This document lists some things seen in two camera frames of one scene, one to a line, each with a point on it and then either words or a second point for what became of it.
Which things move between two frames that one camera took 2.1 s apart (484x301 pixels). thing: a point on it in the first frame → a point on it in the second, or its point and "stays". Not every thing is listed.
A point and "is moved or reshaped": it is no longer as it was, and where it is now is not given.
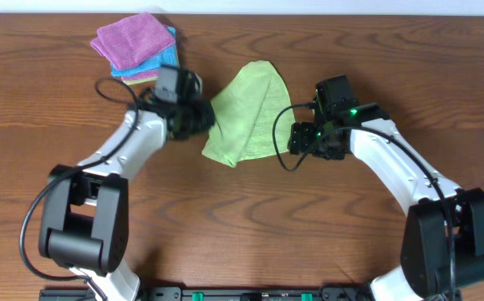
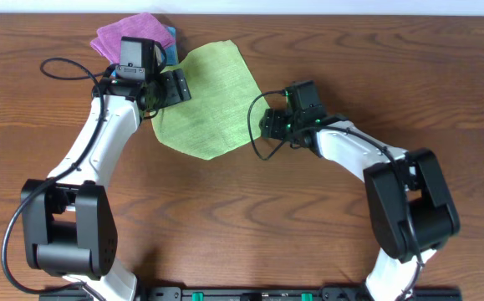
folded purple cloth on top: (133, 40) stays
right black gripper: (300, 137) → (272, 126)
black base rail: (216, 293) stays
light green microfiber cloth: (251, 116) is moved or reshaped
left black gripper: (206, 116) → (177, 92)
